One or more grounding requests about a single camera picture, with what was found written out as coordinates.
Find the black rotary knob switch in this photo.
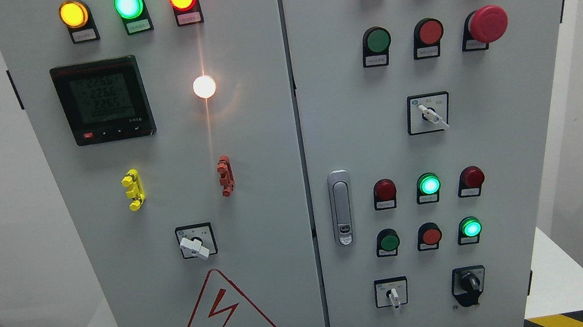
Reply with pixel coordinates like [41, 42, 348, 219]
[451, 265, 485, 307]

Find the dark red lamp left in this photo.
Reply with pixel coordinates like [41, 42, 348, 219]
[373, 178, 397, 211]

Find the dark red lamp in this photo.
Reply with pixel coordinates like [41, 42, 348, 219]
[457, 166, 485, 198]
[373, 178, 397, 211]

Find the white glowing lamp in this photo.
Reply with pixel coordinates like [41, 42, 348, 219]
[192, 74, 217, 99]

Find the green push button lower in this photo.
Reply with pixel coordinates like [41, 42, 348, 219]
[376, 228, 400, 257]

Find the green push button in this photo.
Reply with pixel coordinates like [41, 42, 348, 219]
[362, 26, 392, 68]
[376, 228, 400, 257]

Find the green lit lamp middle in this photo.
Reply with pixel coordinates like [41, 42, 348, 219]
[416, 172, 441, 205]

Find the grey left cabinet door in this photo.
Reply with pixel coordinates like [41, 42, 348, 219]
[0, 0, 325, 327]

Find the grey cabinet door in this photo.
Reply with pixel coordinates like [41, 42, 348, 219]
[0, 0, 325, 327]
[282, 0, 563, 327]

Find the green push button upper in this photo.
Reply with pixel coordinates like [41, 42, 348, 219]
[362, 26, 392, 68]

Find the red push button lower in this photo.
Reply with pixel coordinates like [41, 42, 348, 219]
[417, 222, 443, 252]

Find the red push button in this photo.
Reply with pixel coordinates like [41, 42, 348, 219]
[413, 18, 444, 60]
[417, 222, 443, 252]

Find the grey right cabinet door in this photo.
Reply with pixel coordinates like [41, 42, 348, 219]
[282, 0, 563, 327]

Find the dark red lamp right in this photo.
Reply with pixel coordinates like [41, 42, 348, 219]
[457, 166, 485, 198]

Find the green lit button lower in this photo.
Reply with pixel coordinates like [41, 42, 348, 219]
[456, 215, 482, 246]

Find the red push button upper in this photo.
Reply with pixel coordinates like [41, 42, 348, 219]
[413, 18, 444, 60]

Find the black digital power meter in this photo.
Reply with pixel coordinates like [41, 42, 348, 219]
[50, 54, 157, 147]

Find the red lit lamp left door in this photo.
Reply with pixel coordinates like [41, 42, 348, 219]
[169, 0, 204, 27]

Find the green lit indicator lamp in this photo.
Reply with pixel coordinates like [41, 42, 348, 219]
[114, 0, 154, 35]

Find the red emergency stop button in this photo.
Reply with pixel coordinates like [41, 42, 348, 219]
[462, 4, 509, 53]

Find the yellow indicator lamp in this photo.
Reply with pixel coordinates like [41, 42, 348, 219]
[58, 0, 100, 44]

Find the silver door lock handle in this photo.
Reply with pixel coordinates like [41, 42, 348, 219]
[327, 169, 355, 247]

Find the white selector switch left door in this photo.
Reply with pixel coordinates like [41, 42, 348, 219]
[174, 222, 219, 260]

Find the white selector switch upper right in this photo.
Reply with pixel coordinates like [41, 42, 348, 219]
[406, 91, 449, 136]

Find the white selector switch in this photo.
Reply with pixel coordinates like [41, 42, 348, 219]
[406, 91, 449, 136]
[373, 276, 409, 311]

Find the white selector switch lower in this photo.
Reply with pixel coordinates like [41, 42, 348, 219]
[373, 276, 409, 311]

